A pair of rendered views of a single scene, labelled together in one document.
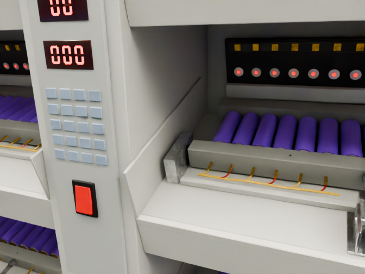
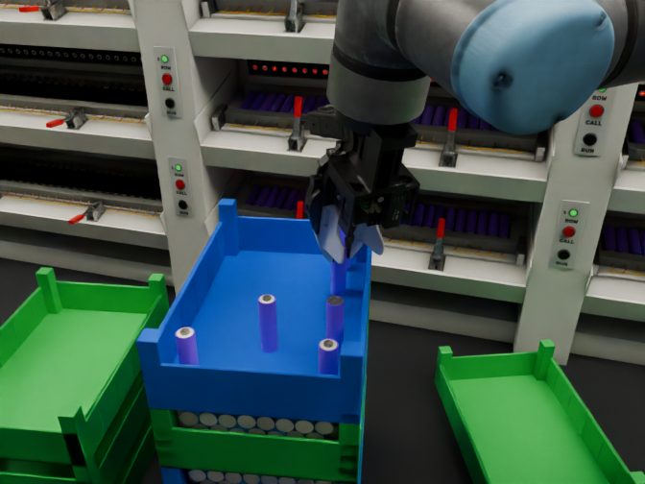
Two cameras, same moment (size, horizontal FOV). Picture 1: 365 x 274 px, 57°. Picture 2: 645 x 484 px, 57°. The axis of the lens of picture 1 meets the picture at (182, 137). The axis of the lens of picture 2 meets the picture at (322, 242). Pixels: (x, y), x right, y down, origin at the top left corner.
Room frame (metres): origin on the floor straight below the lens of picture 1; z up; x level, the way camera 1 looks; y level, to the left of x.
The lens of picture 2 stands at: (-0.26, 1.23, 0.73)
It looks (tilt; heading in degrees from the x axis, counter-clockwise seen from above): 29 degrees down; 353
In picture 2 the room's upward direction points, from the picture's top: straight up
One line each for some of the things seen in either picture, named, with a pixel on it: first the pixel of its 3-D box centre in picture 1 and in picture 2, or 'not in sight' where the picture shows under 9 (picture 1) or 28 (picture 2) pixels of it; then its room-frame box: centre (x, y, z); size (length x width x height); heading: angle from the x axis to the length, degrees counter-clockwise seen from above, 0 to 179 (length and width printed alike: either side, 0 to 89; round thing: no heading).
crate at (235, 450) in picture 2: not in sight; (280, 347); (0.29, 1.22, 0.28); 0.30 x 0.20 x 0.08; 167
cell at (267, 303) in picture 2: not in sight; (268, 323); (0.24, 1.23, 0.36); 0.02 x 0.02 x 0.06
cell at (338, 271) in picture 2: not in sight; (338, 270); (0.34, 1.14, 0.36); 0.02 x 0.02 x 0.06
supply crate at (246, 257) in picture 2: not in sight; (278, 290); (0.29, 1.22, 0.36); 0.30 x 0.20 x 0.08; 167
